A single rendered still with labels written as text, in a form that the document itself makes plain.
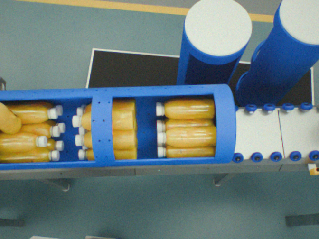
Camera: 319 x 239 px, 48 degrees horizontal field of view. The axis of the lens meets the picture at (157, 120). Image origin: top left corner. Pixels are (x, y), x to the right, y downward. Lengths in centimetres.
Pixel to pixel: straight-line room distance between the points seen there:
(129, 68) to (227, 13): 102
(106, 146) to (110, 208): 121
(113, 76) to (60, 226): 102
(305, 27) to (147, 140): 80
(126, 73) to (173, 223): 102
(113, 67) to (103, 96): 124
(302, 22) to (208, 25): 39
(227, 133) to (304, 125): 48
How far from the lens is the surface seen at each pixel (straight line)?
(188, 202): 234
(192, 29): 152
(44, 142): 130
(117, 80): 239
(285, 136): 153
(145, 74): 240
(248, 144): 148
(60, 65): 268
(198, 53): 150
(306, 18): 166
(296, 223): 231
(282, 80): 191
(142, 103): 139
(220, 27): 154
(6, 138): 132
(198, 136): 122
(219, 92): 121
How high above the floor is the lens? 232
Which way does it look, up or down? 73 degrees down
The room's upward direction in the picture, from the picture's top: straight up
